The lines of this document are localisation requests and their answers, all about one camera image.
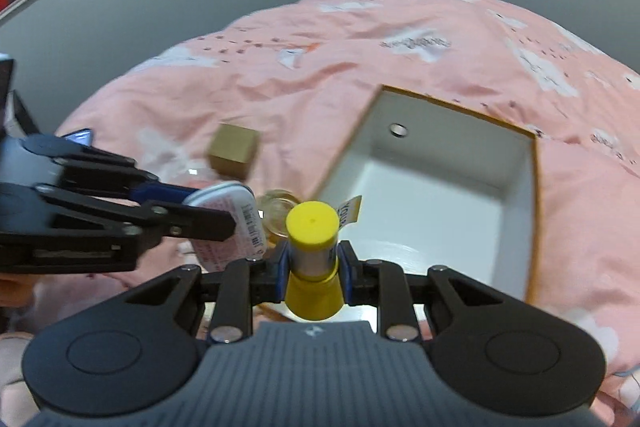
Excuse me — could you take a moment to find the yellow capped silver bottle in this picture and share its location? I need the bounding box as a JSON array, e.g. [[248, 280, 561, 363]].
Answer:
[[284, 201, 346, 322]]

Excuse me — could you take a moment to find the white tin with pink label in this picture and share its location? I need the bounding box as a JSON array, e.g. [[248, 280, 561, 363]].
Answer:
[[186, 181, 267, 277]]

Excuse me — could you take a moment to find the pink printed blanket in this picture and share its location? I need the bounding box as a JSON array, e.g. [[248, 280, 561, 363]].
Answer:
[[0, 0, 640, 427]]

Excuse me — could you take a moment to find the small clear glass jar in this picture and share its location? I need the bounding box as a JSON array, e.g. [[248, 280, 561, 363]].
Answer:
[[257, 189, 297, 244]]

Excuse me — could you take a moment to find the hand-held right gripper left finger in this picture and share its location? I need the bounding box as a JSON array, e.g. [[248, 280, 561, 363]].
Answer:
[[125, 251, 292, 343]]

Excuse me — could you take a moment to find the gold cube box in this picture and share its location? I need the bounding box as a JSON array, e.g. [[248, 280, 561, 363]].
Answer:
[[207, 123, 262, 180]]

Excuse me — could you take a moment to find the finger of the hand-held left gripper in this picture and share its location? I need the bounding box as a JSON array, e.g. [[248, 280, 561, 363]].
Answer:
[[37, 184, 237, 244], [57, 146, 202, 208]]

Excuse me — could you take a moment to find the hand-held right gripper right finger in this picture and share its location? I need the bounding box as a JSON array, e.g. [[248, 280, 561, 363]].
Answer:
[[336, 241, 523, 341]]

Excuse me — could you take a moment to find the orange box with white inside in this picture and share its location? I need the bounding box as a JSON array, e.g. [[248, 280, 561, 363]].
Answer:
[[316, 84, 542, 304]]

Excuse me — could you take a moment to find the small yellow white tag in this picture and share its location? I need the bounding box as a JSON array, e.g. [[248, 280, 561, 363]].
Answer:
[[337, 195, 364, 229]]

